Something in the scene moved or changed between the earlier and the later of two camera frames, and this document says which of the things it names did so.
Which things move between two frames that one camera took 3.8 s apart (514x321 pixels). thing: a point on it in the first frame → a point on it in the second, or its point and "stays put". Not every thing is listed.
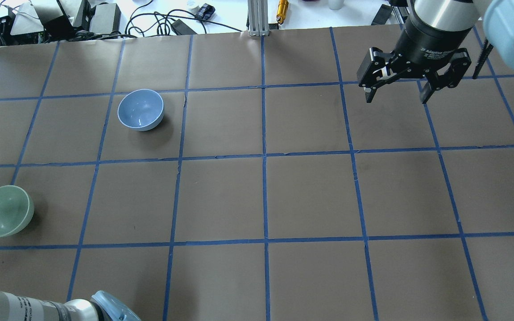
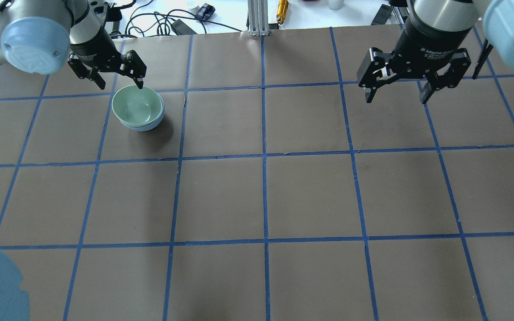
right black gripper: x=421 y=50 stays put
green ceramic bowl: x=11 y=209 → x=138 y=108
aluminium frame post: x=258 y=14 stays put
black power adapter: x=180 y=28 stays put
